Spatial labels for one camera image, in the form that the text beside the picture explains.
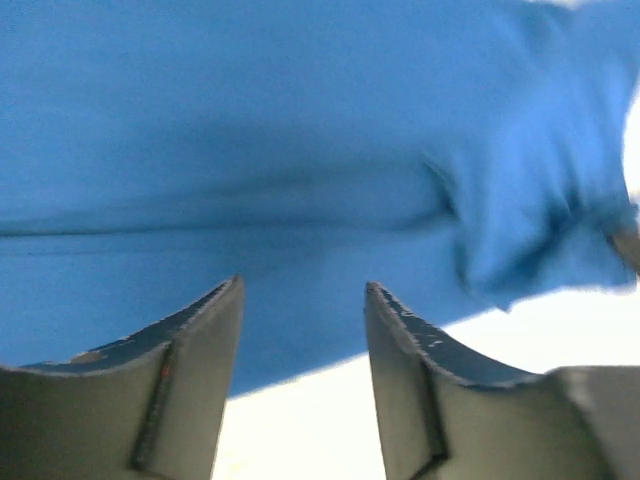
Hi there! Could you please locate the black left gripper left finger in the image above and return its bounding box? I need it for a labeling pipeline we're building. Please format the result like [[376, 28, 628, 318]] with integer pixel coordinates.
[[1, 276, 245, 479]]

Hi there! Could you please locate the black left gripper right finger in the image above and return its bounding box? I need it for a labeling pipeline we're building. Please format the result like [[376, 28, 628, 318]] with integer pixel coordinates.
[[365, 283, 639, 480]]

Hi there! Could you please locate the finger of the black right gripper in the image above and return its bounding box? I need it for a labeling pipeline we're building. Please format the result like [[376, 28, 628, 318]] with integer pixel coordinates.
[[612, 229, 640, 273]]

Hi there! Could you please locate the blue t-shirt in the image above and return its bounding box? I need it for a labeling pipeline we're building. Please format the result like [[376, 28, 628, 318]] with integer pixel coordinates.
[[1, 1, 639, 393]]

